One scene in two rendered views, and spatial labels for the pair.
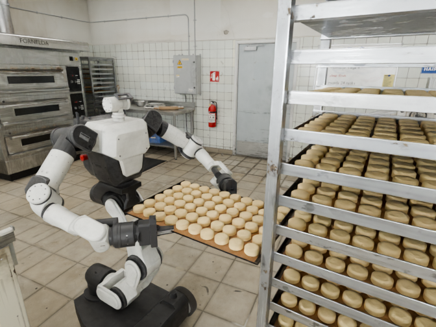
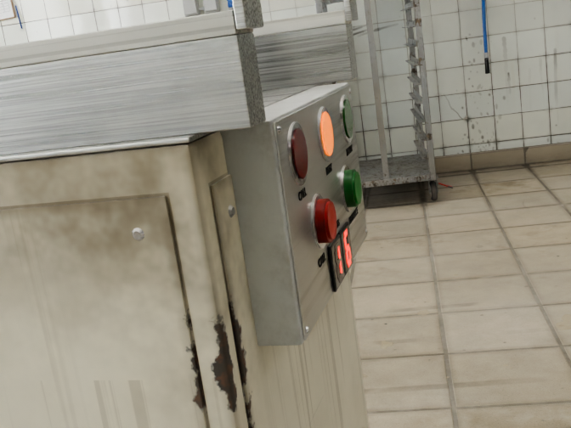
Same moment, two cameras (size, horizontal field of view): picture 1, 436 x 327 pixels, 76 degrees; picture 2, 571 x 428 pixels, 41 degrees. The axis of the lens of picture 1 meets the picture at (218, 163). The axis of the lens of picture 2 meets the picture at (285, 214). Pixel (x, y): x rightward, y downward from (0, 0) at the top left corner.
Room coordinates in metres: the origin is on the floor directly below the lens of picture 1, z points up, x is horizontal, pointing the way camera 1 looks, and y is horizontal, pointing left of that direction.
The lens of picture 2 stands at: (0.97, 0.51, 0.88)
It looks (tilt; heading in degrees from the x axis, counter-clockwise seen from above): 13 degrees down; 76
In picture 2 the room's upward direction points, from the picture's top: 8 degrees counter-clockwise
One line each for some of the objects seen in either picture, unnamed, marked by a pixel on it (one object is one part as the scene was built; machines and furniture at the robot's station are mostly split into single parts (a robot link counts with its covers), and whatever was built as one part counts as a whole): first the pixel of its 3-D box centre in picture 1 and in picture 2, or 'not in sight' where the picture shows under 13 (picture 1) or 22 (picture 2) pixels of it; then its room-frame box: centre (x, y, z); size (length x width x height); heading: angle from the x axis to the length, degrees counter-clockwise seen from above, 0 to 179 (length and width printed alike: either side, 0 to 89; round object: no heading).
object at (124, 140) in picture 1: (113, 146); not in sight; (1.34, 0.52, 1.20); 0.34 x 0.30 x 0.36; 148
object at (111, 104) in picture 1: (116, 106); not in sight; (1.30, 0.47, 1.40); 0.10 x 0.07 x 0.09; 148
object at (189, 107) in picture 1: (145, 126); not in sight; (5.60, 1.48, 0.49); 1.90 x 0.72 x 0.98; 66
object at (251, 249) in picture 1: (252, 249); not in sight; (0.77, -0.11, 1.01); 0.05 x 0.05 x 0.02
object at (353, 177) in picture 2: not in sight; (348, 188); (1.17, 1.07, 0.76); 0.03 x 0.02 x 0.03; 59
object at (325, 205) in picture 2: not in sight; (320, 221); (1.11, 0.98, 0.76); 0.03 x 0.02 x 0.03; 59
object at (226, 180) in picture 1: (228, 186); not in sight; (1.30, -0.05, 1.00); 0.12 x 0.10 x 0.13; 13
